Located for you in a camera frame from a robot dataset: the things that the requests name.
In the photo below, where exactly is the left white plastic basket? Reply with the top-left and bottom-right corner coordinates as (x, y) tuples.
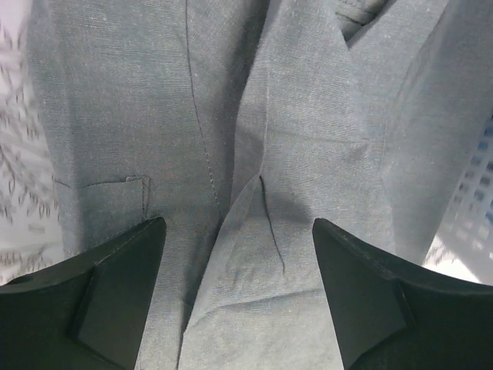
(423, 118), (492, 285)

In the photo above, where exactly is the floral table cloth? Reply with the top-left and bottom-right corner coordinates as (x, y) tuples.
(1, 1), (76, 285)

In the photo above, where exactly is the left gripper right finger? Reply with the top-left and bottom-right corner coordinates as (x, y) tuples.
(312, 218), (492, 369)

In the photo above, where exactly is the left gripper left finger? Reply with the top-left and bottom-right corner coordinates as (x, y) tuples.
(1, 218), (166, 369)

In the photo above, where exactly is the grey long sleeve shirt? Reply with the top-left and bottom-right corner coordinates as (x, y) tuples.
(28, 1), (492, 369)

